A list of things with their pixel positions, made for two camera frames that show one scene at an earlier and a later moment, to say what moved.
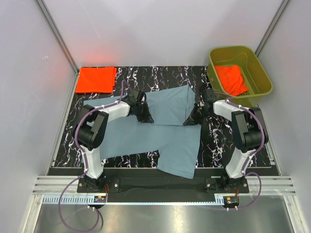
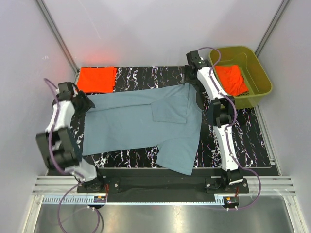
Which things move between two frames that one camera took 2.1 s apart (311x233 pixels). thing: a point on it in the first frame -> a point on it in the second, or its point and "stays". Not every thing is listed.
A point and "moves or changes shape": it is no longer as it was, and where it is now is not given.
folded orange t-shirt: [99, 79] stays
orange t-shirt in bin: [232, 79] stays
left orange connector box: [99, 199] stays
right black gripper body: [199, 113] -> [189, 78]
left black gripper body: [143, 108] -> [84, 105]
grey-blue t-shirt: [177, 144] moves or changes shape
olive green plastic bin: [235, 73] stays
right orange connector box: [231, 200] stays
